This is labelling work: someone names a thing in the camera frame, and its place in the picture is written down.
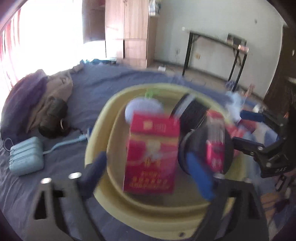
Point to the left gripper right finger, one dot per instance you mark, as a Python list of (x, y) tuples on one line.
[(235, 211)]

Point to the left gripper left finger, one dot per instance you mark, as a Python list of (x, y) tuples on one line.
[(46, 220)]

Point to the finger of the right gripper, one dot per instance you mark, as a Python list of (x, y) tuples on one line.
[(274, 121), (248, 147)]

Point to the black foam cylinder front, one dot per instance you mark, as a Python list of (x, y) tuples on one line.
[(195, 141)]

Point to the black foam cylinder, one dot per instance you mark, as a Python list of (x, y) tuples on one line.
[(195, 141), (190, 113)]

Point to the red white cigarette box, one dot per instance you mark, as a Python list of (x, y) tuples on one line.
[(152, 152)]

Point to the blue checkered quilt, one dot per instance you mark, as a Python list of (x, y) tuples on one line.
[(276, 190)]

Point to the red pen case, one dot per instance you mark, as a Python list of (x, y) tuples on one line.
[(215, 143)]

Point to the white crumpled plastic bag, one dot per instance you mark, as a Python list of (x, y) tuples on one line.
[(235, 106)]

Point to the yellow oval plastic basin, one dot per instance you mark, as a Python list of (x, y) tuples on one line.
[(148, 203)]

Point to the black foam cylinder rear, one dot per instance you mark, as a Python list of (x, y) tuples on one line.
[(190, 113)]

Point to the black folding table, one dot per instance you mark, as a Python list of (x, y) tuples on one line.
[(223, 57)]

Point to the dark green pouch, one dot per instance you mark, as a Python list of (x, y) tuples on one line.
[(53, 122)]

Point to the white power strip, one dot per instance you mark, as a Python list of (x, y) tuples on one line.
[(161, 68)]

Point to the beige clothes pile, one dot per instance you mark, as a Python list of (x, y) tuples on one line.
[(59, 85)]

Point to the wooden wardrobe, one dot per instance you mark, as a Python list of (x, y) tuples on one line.
[(126, 28)]

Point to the white plastic bag hanging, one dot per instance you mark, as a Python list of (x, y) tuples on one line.
[(154, 7)]

